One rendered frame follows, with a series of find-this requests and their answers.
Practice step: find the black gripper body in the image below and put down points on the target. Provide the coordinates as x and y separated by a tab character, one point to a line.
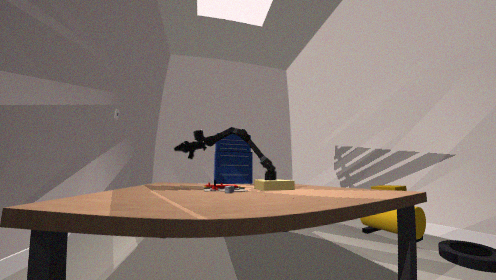
189	146

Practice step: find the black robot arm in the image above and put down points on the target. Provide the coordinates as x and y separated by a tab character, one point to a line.
211	140

